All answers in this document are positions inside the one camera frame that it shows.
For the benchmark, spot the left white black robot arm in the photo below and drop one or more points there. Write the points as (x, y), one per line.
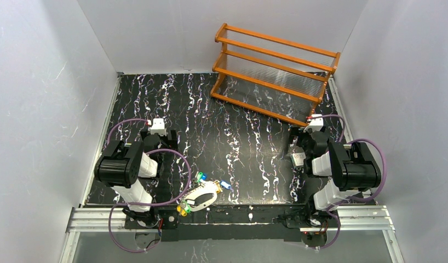
(121, 167)

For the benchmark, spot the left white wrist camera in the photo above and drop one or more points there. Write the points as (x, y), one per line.
(158, 127)

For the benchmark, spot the aluminium front rail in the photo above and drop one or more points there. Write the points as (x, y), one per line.
(352, 217)

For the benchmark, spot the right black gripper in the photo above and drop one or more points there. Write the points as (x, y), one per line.
(296, 141)

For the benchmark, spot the blue tag key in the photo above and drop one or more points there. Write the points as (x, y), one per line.
(225, 185)

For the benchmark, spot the green tag key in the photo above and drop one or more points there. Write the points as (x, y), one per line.
(199, 177)

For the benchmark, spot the orange two-tier rack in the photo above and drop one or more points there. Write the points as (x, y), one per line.
(270, 75)

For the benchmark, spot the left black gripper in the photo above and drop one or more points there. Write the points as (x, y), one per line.
(169, 139)

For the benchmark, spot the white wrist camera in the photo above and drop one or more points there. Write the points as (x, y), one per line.
(315, 123)
(158, 127)

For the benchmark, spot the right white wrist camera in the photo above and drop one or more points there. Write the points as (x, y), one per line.
(315, 123)

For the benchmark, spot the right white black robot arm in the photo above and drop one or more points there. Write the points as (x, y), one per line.
(350, 169)

